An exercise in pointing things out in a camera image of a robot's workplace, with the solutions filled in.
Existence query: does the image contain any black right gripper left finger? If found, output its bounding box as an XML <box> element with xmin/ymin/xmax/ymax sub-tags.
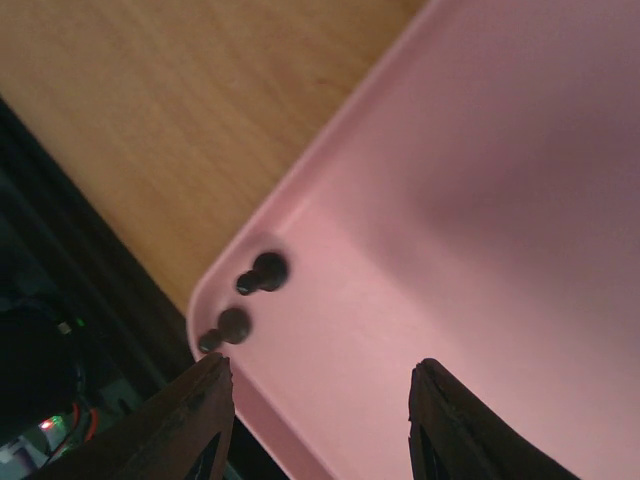
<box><xmin>47</xmin><ymin>353</ymin><xmax>235</xmax><ymax>479</ymax></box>

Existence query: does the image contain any black pawn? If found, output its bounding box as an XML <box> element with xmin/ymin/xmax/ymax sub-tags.
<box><xmin>198</xmin><ymin>307</ymin><xmax>252</xmax><ymax>353</ymax></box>
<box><xmin>235</xmin><ymin>251</ymin><xmax>289</xmax><ymax>296</ymax></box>

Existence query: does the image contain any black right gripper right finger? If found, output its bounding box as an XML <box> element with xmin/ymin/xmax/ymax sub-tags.
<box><xmin>409</xmin><ymin>358</ymin><xmax>576</xmax><ymax>479</ymax></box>

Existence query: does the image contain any pink plastic tray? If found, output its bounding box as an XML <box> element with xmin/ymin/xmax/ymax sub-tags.
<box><xmin>187</xmin><ymin>1</ymin><xmax>639</xmax><ymax>479</ymax></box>

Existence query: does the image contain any black aluminium frame rail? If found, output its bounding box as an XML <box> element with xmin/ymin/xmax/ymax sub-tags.
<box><xmin>1</xmin><ymin>107</ymin><xmax>283</xmax><ymax>479</ymax></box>

